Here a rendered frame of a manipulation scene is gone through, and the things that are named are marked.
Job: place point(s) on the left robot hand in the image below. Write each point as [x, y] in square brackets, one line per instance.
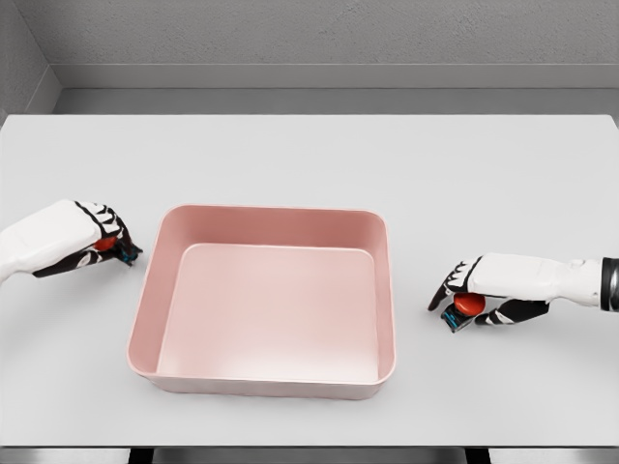
[63, 227]

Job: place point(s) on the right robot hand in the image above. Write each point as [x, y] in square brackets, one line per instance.
[503, 278]

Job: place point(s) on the red button industrial switch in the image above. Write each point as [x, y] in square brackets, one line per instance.
[112, 246]
[466, 307]

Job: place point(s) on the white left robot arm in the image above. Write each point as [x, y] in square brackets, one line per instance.
[12, 253]

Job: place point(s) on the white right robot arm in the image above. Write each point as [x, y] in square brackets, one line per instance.
[585, 282]

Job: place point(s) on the pink square basket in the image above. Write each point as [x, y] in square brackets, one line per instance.
[263, 302]

